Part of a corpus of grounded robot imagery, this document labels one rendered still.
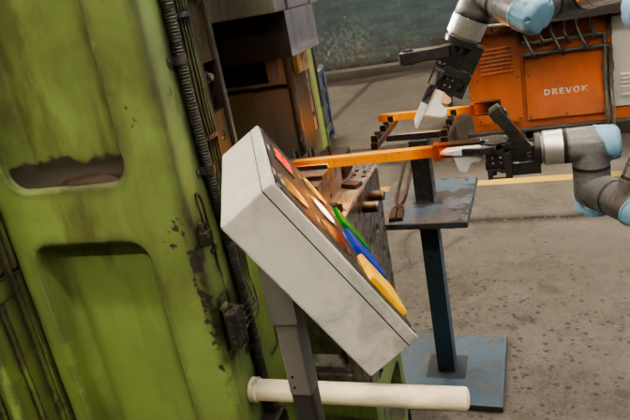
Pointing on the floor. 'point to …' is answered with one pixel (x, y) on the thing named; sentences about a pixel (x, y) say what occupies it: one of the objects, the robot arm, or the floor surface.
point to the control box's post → (301, 370)
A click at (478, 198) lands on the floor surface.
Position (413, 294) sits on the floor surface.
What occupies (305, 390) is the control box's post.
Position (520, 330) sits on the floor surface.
